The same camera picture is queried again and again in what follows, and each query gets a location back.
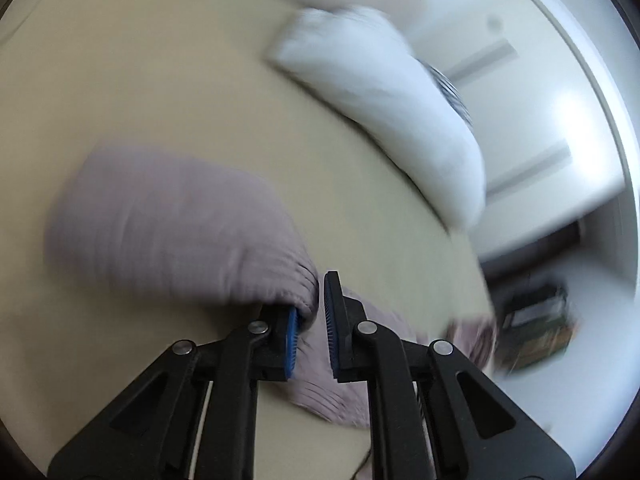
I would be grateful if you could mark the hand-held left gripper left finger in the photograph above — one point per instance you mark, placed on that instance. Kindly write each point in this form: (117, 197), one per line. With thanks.
(291, 342)

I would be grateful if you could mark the bed with beige sheet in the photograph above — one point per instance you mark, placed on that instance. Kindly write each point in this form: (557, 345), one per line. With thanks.
(150, 85)

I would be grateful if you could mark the dark blurred object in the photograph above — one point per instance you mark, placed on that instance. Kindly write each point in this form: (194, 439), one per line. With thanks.
(537, 330)

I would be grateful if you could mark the white wardrobe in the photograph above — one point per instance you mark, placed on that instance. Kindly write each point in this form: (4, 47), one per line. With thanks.
(540, 110)

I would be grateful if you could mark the black white striped pillow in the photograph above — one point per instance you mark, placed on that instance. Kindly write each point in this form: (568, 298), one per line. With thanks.
(452, 95)

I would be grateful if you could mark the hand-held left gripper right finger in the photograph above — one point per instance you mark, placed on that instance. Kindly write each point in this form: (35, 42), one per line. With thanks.
(330, 330)

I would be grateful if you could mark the dark doorway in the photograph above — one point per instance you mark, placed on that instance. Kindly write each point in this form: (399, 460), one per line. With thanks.
(540, 250)

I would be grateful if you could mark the mauve puffer jacket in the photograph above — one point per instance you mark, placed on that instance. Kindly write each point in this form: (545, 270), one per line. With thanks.
(175, 225)

